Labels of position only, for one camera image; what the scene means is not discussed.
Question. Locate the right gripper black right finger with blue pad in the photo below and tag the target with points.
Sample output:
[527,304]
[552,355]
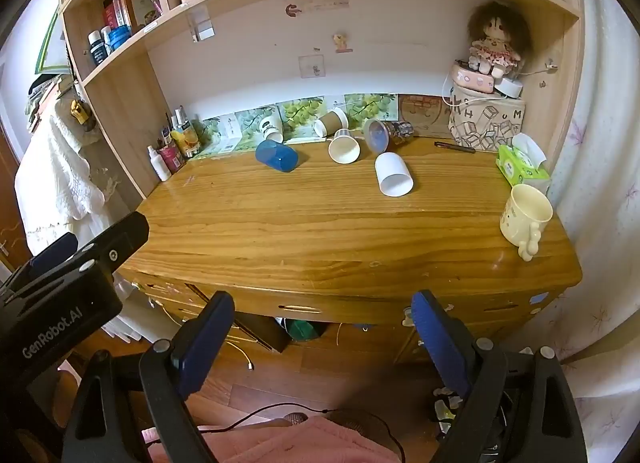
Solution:
[475,374]

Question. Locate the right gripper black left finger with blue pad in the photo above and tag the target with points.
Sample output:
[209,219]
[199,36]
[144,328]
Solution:
[171,371]

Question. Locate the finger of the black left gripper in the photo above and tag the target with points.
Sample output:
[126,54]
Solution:
[53,255]
[114,245]

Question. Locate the white bamboo print paper cup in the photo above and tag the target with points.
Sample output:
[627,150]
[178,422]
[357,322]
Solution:
[271,128]

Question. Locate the blue plastic cup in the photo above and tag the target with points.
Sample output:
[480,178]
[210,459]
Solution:
[277,156]

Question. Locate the white frosted plastic cup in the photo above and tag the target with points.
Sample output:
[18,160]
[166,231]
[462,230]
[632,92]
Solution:
[394,178]

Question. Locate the brown sleeve paper cup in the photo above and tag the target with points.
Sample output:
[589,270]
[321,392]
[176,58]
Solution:
[333,121]

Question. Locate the clear plastic cup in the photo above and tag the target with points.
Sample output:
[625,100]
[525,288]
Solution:
[385,135]

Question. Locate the grey checked paper cup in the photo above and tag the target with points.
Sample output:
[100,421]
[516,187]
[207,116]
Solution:
[344,148]

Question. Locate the white lace cloth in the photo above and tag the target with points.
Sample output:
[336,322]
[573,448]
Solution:
[67,181]

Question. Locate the white spray bottle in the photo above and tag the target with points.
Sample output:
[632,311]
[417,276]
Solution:
[158,164]

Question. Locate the pink can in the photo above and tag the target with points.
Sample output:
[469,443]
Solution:
[172,157]

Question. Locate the grape print poster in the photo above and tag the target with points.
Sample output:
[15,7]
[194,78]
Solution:
[242,131]

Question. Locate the pink sleeve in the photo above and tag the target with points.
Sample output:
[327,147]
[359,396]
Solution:
[315,440]

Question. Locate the cream ceramic mug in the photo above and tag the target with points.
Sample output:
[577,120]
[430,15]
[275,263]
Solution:
[526,214]

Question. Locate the dark blue bottle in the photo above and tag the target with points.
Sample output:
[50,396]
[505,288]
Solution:
[98,50]

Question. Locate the green tissue pack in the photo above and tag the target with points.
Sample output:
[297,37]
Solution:
[522,162]

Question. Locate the blue jar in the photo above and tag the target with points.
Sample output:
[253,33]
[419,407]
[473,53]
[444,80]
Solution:
[118,36]

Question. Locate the white curtain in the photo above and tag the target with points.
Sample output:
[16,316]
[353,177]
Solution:
[594,327]

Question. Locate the black pen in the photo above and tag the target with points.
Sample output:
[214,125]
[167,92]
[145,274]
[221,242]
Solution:
[454,147]

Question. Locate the wooden desk with shelves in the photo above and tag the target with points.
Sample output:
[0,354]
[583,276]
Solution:
[323,242]

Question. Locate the letter print fabric bag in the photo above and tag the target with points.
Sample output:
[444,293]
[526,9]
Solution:
[484,122]

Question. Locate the white tape roll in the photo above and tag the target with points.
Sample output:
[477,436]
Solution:
[511,88]

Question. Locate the pink box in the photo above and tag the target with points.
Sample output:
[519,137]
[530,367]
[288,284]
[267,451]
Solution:
[462,75]

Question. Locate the brown haired rag doll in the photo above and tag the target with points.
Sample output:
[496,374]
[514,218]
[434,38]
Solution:
[500,40]

